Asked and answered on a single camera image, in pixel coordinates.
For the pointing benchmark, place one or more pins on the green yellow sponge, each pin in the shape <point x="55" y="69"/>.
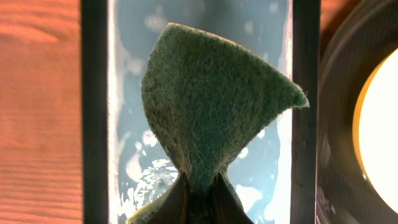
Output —
<point x="205" y="98"/>

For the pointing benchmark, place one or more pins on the yellow plate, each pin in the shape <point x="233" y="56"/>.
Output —
<point x="375" y="129"/>

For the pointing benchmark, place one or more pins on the black round tray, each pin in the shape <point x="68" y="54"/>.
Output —
<point x="367" y="36"/>

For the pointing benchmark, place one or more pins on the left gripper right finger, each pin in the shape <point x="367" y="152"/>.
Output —
<point x="225" y="207"/>

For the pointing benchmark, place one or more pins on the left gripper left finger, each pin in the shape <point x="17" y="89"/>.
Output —
<point x="174" y="209"/>

